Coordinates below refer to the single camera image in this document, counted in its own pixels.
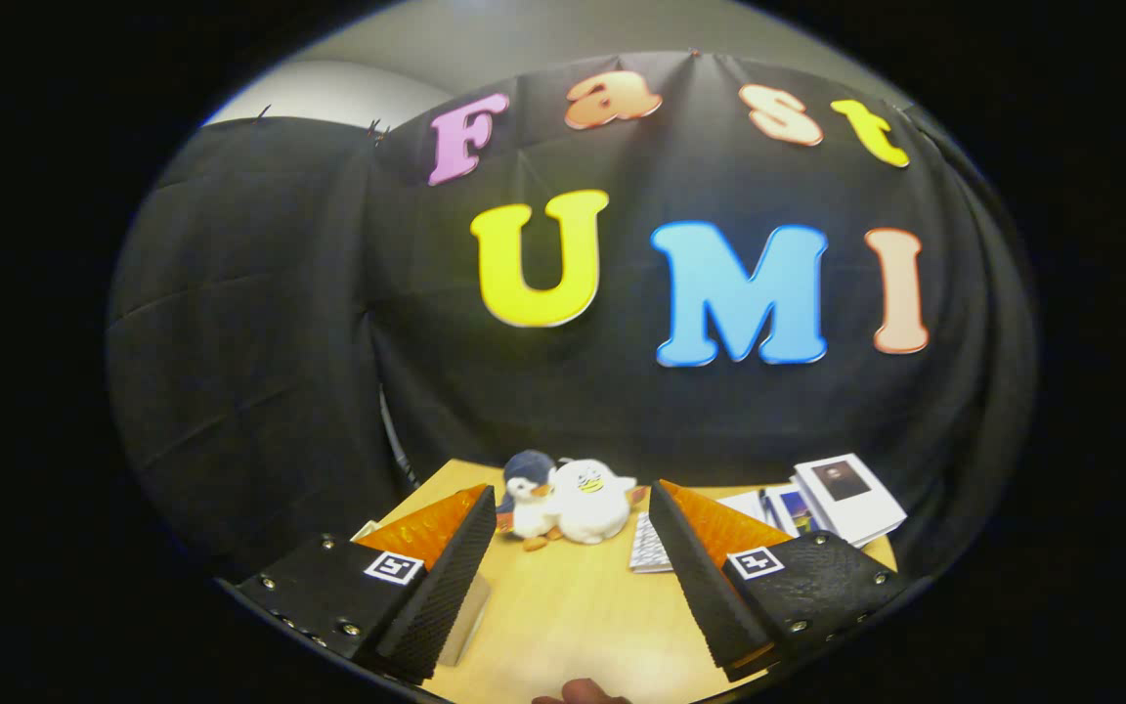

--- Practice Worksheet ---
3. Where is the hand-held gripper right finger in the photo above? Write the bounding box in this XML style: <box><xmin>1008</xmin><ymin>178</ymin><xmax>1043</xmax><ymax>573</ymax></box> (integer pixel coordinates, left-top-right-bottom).
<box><xmin>649</xmin><ymin>479</ymin><xmax>916</xmax><ymax>682</ymax></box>

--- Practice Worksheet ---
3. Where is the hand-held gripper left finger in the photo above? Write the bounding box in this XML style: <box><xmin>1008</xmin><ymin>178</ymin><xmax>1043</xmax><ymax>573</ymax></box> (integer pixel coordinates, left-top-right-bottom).
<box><xmin>236</xmin><ymin>484</ymin><xmax>498</xmax><ymax>682</ymax></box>

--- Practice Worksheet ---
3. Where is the cream fabric storage box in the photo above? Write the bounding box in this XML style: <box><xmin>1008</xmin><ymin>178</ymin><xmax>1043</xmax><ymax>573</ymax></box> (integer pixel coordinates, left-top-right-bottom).
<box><xmin>351</xmin><ymin>518</ymin><xmax>492</xmax><ymax>668</ymax></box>

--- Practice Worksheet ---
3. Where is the grey patterned cover book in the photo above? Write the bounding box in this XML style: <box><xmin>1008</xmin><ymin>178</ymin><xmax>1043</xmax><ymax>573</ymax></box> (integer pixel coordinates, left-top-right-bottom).
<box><xmin>629</xmin><ymin>510</ymin><xmax>681</xmax><ymax>574</ymax></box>

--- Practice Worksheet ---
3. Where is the white paperback book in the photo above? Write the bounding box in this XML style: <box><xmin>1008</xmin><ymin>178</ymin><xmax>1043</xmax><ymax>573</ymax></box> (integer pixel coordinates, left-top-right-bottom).
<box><xmin>717</xmin><ymin>489</ymin><xmax>771</xmax><ymax>526</ymax></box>

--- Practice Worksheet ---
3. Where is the white book blue picture cover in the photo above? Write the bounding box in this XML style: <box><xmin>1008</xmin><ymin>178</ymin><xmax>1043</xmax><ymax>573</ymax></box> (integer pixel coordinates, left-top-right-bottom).
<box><xmin>763</xmin><ymin>486</ymin><xmax>820</xmax><ymax>537</ymax></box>

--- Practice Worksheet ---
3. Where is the grey penguin plush toy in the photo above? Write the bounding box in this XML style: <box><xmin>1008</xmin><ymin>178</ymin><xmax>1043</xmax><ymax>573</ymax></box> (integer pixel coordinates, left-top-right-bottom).
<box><xmin>497</xmin><ymin>450</ymin><xmax>564</xmax><ymax>551</ymax></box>

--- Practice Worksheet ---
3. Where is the white duck plush toy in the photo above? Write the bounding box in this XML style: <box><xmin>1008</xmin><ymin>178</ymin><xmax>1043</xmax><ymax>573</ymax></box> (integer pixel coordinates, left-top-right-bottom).
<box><xmin>548</xmin><ymin>458</ymin><xmax>647</xmax><ymax>546</ymax></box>

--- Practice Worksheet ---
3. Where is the white book dark photo cover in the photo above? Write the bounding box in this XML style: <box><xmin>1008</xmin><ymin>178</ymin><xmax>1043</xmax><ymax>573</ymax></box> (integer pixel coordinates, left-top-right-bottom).
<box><xmin>793</xmin><ymin>453</ymin><xmax>908</xmax><ymax>549</ymax></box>

